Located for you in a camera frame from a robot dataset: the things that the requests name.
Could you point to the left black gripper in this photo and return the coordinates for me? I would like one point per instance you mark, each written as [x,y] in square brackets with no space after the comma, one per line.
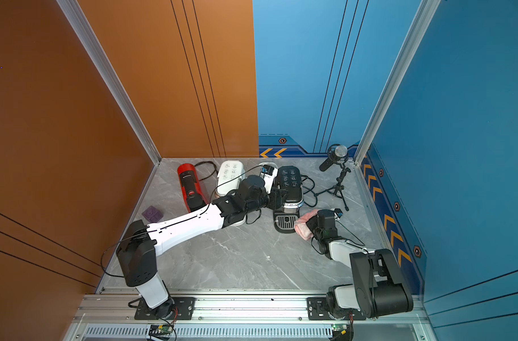
[275,198]

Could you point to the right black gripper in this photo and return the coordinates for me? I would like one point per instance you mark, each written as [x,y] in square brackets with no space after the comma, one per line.
[313,220]

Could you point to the pink cloth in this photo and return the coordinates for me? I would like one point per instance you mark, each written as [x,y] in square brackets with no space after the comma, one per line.
[301,227]

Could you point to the black coffee machine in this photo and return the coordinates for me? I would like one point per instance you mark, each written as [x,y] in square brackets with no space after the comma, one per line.
[289,183]

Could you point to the white coffee machine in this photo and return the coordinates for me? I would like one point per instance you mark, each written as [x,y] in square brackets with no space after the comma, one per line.
[226,194]

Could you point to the red coffee machine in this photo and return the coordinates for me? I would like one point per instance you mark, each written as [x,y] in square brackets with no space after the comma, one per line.
[192,192]

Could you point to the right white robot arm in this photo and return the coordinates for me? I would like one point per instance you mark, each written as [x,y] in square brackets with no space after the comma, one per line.
[378,285]

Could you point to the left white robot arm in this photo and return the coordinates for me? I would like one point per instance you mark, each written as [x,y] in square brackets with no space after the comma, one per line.
[142,244]

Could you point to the green circuit board right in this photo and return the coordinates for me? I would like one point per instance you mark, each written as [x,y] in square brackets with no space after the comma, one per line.
[342,332]

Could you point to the green circuit board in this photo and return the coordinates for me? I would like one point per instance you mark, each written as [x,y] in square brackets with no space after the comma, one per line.
[163,332]
[342,332]

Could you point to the purple block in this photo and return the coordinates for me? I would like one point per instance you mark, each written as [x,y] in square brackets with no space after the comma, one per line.
[152,214]

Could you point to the green circuit board left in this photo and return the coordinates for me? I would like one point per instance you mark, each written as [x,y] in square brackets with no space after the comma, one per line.
[163,332]

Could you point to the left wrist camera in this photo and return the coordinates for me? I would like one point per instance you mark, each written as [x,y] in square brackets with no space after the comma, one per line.
[268,171]

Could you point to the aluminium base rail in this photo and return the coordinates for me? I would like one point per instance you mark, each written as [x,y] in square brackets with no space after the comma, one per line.
[117,314]

